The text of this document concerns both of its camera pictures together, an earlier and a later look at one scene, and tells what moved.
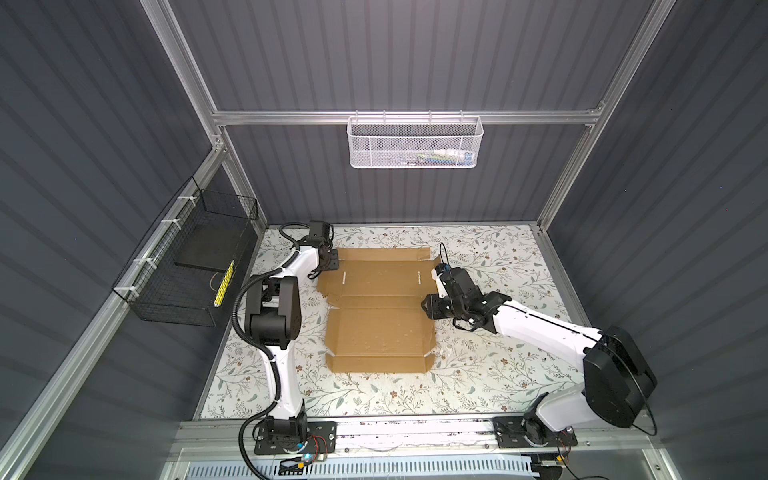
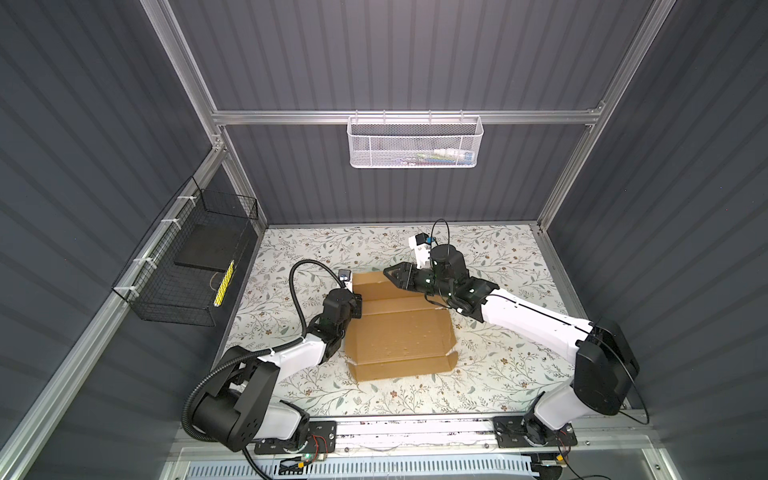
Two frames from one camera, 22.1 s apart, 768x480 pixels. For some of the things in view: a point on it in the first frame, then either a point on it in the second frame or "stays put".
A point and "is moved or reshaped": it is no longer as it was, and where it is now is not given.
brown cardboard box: [375, 323] is moved or reshaped
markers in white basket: [444, 156] stays put
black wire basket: [178, 273] stays put
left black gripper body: [330, 260] -> [354, 312]
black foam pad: [210, 246] stays put
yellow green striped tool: [224, 285] stays put
